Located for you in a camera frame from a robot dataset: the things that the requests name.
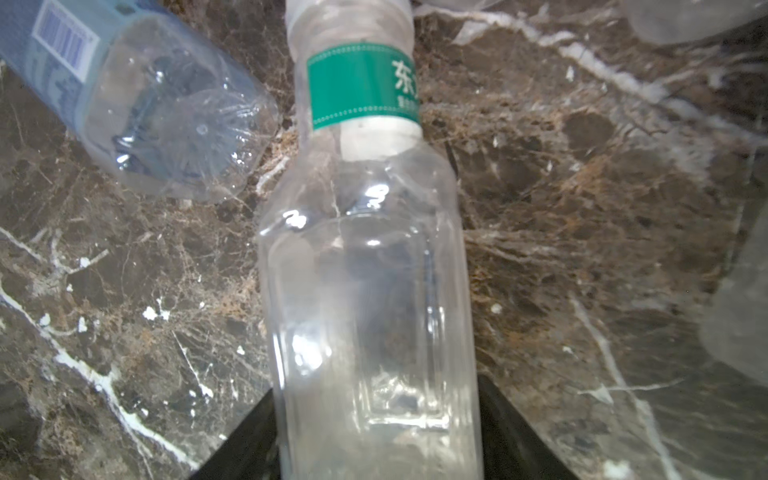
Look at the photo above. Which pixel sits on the blue label white cap bottle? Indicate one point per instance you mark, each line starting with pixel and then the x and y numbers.
pixel 734 329

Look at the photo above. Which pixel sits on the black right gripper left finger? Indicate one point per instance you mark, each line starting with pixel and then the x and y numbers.
pixel 250 452

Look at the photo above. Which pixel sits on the clear bottle barcode blue cap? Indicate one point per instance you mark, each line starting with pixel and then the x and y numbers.
pixel 152 101

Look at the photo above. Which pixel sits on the clear unlabelled crushed bottle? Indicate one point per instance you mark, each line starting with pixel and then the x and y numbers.
pixel 670 22

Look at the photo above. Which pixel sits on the clear square bottle green band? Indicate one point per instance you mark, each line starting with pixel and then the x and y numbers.
pixel 363 273

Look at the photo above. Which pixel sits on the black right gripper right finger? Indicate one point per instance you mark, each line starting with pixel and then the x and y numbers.
pixel 511 448

